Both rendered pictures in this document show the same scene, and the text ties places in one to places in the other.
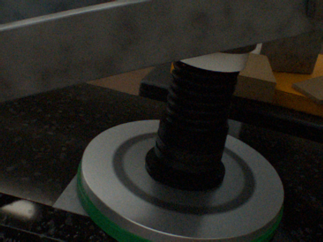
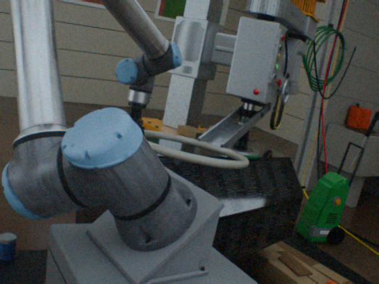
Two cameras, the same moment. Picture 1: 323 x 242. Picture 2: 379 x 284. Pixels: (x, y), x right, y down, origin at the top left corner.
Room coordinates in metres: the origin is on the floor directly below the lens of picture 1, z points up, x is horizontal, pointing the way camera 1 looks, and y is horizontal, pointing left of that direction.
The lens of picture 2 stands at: (-1.10, 1.68, 1.33)
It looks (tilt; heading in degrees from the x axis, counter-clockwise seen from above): 11 degrees down; 318
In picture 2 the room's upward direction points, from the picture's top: 11 degrees clockwise
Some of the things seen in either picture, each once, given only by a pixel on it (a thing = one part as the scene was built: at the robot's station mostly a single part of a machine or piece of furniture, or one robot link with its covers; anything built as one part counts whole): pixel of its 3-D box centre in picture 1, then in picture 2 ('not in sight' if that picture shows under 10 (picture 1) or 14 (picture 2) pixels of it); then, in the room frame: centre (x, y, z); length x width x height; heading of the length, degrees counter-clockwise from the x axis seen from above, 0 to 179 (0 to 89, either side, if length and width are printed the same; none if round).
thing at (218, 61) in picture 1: (211, 39); not in sight; (0.36, -0.03, 1.01); 0.07 x 0.07 x 0.04
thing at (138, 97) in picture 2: not in sight; (139, 97); (0.23, 0.75, 1.12); 0.10 x 0.09 x 0.05; 53
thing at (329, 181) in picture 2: not in sight; (329, 191); (0.48, -1.48, 0.43); 0.35 x 0.35 x 0.87; 64
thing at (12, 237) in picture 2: not in sight; (7, 246); (1.00, 0.99, 0.08); 0.10 x 0.10 x 0.13
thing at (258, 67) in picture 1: (248, 73); (191, 132); (0.92, -0.19, 0.81); 0.20 x 0.10 x 0.05; 177
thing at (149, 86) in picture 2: not in sight; (143, 75); (0.24, 0.75, 1.20); 0.10 x 0.09 x 0.12; 122
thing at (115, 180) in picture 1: (183, 172); (239, 149); (0.36, -0.03, 0.87); 0.21 x 0.21 x 0.01
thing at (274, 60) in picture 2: not in sight; (275, 56); (0.23, -0.01, 1.39); 0.08 x 0.03 x 0.28; 113
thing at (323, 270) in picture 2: not in sight; (329, 274); (-0.06, -0.77, 0.10); 0.25 x 0.10 x 0.01; 176
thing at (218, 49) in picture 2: not in sight; (223, 49); (0.99, -0.39, 1.39); 0.74 x 0.34 x 0.25; 33
